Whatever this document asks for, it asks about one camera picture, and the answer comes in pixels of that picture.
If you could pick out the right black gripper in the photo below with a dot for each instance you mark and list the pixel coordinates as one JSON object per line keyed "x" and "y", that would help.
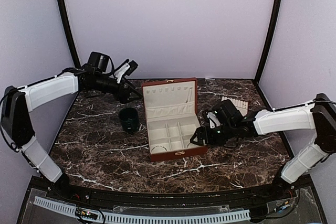
{"x": 200, "y": 131}

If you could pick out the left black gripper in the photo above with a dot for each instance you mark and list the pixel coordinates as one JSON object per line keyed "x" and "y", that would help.
{"x": 124, "y": 98}

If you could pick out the dark green cup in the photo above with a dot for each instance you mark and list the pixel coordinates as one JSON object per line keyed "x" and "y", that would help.
{"x": 129, "y": 119}

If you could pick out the red wooden jewelry box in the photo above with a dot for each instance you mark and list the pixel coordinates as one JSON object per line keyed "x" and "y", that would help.
{"x": 171, "y": 118}

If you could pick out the red jewelry tray cream insert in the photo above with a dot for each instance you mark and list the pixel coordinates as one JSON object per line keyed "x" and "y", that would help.
{"x": 242, "y": 106}

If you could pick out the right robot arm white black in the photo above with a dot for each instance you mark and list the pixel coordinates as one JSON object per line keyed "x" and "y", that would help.
{"x": 225, "y": 122}

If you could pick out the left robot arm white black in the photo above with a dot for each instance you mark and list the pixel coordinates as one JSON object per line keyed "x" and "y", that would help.
{"x": 19, "y": 103}

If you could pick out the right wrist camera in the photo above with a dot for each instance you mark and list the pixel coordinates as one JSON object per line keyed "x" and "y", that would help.
{"x": 212, "y": 119}

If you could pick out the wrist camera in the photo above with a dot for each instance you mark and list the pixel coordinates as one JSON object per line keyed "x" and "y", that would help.
{"x": 212, "y": 119}
{"x": 125, "y": 69}

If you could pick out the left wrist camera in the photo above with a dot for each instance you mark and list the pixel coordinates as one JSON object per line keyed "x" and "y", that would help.
{"x": 125, "y": 69}

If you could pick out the black front table rail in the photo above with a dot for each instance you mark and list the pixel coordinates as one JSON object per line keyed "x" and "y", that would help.
{"x": 108, "y": 199}

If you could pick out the white slotted cable duct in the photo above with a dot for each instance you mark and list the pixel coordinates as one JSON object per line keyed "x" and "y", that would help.
{"x": 140, "y": 215}

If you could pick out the left black frame post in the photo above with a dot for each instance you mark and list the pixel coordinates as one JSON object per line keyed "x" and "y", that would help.
{"x": 68, "y": 33}

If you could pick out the black frame post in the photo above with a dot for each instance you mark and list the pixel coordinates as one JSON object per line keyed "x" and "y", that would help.
{"x": 68, "y": 33}
{"x": 268, "y": 40}

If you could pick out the right black frame post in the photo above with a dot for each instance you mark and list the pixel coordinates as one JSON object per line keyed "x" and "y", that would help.
{"x": 268, "y": 40}

